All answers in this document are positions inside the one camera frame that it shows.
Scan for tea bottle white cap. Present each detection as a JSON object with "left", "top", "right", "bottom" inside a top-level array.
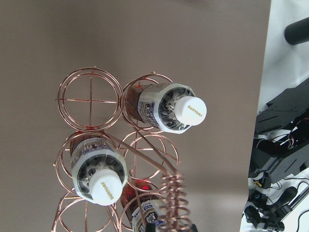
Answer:
[{"left": 126, "top": 83, "right": 207, "bottom": 134}]

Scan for copper wire bottle basket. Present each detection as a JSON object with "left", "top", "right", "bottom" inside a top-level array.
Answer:
[{"left": 52, "top": 67, "right": 193, "bottom": 232}]

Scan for black thermos bottle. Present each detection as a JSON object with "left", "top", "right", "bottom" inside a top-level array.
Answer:
[{"left": 284, "top": 17, "right": 309, "bottom": 45}]

